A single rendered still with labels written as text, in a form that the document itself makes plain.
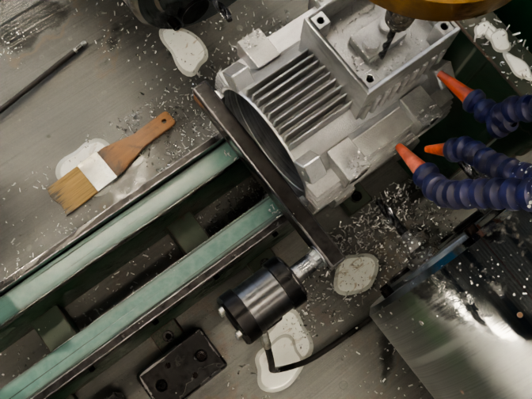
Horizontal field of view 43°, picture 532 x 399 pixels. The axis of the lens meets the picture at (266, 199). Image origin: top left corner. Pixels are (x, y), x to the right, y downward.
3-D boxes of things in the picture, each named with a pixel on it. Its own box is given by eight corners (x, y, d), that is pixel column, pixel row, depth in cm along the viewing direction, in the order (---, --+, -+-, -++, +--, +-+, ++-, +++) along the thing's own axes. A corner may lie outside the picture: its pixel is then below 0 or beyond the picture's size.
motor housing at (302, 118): (335, 33, 91) (362, -55, 72) (426, 141, 87) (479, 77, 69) (214, 115, 87) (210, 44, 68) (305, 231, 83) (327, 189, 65)
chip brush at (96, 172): (161, 105, 100) (160, 103, 99) (182, 130, 99) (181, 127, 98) (45, 190, 95) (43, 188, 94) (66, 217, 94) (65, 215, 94)
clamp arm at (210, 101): (347, 259, 75) (210, 86, 79) (351, 254, 72) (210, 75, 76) (322, 278, 74) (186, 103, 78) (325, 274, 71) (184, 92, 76)
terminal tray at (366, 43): (379, -7, 75) (394, -47, 68) (441, 64, 73) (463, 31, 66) (294, 50, 73) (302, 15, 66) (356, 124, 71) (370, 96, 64)
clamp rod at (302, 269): (316, 248, 74) (318, 244, 72) (327, 262, 74) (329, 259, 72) (257, 291, 73) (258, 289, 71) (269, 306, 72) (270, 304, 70)
